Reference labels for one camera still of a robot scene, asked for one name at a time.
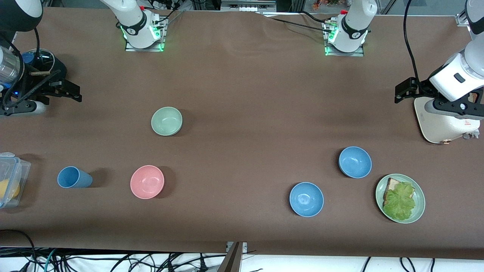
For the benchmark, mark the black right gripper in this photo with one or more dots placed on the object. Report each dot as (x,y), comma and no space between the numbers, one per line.
(42,74)

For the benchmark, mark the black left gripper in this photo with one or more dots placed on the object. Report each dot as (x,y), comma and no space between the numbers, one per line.
(422,88)

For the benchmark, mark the blue bowl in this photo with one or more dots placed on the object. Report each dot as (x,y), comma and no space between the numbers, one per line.
(306,199)
(354,162)

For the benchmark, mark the green bowl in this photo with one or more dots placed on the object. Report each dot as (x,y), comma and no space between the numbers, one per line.
(166,121)

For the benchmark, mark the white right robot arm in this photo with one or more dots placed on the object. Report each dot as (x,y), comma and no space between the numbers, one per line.
(132,15)

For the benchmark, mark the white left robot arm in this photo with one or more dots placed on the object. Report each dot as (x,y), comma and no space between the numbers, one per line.
(355,22)

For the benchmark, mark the pink bowl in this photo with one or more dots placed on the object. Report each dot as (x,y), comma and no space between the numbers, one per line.
(147,182)

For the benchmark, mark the black round pot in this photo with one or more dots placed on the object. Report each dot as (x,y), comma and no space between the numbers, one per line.
(58,66)

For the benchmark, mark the cream white toaster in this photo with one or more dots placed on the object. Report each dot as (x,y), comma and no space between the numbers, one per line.
(438,130)

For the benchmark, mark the small blue round object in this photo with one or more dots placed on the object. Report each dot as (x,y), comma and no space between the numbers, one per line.
(27,57)

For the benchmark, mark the toasted bread slice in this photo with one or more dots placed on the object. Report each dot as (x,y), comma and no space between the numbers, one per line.
(472,97)

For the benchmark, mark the blue cup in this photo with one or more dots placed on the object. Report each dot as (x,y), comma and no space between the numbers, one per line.
(73,177)

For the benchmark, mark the clear plastic container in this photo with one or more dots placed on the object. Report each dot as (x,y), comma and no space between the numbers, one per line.
(20,170)

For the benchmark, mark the white bread slice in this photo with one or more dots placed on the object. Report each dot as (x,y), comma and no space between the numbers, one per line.
(391,187)

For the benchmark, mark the green lettuce leaf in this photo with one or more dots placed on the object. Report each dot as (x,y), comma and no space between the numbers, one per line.
(401,202)

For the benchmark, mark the yellow fruit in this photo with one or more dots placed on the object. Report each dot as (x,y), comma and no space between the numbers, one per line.
(9,189)

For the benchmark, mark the green plate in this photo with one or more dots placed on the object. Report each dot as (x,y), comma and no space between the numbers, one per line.
(419,206)

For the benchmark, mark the white power strip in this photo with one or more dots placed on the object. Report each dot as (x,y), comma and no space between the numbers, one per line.
(162,4)

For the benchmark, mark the brown table cover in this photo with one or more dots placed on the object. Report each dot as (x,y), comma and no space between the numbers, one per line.
(242,83)

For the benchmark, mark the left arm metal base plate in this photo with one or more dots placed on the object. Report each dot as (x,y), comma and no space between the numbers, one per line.
(359,53)

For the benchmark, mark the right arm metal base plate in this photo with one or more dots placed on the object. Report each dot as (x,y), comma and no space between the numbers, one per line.
(132,48)

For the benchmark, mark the metal table bracket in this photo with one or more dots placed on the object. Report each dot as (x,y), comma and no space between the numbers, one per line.
(234,260)

